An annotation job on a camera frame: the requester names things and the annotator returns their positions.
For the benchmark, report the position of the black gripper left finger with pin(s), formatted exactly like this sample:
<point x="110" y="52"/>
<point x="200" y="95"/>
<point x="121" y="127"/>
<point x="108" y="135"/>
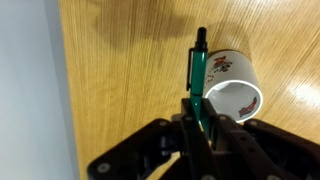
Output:
<point x="150" y="146"/>

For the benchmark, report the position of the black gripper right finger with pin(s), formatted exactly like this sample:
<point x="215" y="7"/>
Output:
<point x="266" y="150"/>

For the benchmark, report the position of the green pen with black clip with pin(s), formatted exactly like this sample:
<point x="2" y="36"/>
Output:
<point x="199" y="73"/>

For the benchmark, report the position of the white mug with red print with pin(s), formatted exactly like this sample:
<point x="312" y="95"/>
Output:
<point x="236" y="71"/>

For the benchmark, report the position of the wooden table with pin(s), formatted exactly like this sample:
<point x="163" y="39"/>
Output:
<point x="126" y="66"/>

